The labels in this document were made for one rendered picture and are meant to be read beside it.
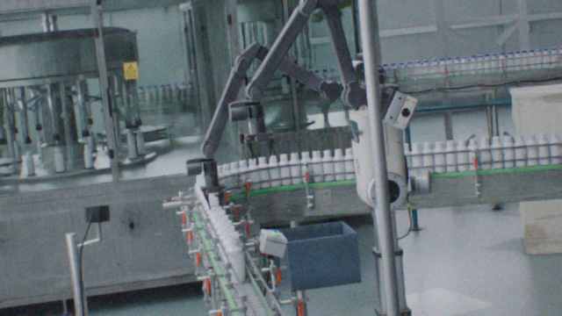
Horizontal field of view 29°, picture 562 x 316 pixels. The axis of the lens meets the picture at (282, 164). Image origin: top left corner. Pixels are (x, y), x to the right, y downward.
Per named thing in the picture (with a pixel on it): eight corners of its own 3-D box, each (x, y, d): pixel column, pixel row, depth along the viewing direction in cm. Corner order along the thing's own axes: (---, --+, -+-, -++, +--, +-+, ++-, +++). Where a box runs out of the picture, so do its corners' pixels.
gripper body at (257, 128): (273, 137, 402) (271, 117, 401) (246, 140, 401) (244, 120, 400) (271, 135, 409) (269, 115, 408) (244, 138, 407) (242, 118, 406)
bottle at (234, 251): (231, 285, 380) (226, 239, 378) (227, 281, 386) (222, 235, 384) (248, 282, 381) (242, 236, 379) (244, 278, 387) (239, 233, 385)
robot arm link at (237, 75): (253, 60, 441) (249, 60, 452) (239, 54, 440) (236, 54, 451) (213, 159, 443) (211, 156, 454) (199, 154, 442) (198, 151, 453)
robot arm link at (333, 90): (250, 35, 440) (248, 35, 450) (234, 65, 440) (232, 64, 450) (346, 87, 448) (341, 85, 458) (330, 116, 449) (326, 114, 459)
